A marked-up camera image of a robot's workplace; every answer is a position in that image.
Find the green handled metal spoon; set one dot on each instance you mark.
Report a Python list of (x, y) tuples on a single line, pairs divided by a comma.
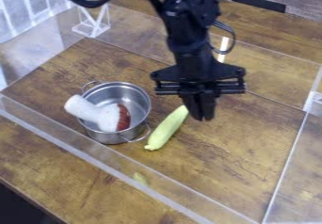
[(166, 129)]

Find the small steel pot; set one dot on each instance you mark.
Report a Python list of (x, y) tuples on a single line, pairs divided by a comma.
[(129, 105)]

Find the clear acrylic enclosure wall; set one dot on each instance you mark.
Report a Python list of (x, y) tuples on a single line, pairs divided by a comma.
[(246, 168)]

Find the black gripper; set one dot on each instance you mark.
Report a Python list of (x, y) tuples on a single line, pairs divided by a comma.
[(199, 73)]

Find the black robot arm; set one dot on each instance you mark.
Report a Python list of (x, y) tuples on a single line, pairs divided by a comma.
[(187, 18)]

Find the white and red toy mushroom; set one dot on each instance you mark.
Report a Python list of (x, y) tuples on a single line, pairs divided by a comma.
[(97, 113)]

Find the clear acrylic corner bracket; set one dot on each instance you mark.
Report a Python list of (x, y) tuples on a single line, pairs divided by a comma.
[(91, 26)]

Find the black strip on table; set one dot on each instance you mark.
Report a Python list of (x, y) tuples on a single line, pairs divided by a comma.
[(264, 4)]

